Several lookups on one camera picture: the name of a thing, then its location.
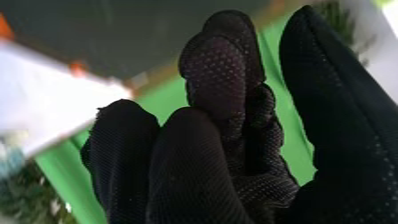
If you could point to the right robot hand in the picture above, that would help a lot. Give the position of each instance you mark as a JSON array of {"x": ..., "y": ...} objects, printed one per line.
[{"x": 236, "y": 150}]

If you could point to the white sheet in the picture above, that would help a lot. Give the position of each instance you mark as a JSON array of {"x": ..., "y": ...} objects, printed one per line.
[{"x": 46, "y": 100}]

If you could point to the bunch of green sprigs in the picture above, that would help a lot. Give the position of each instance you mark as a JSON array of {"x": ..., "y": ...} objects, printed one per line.
[{"x": 27, "y": 196}]

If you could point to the dark mat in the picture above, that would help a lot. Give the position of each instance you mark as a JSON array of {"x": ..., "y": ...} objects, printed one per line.
[{"x": 117, "y": 33}]

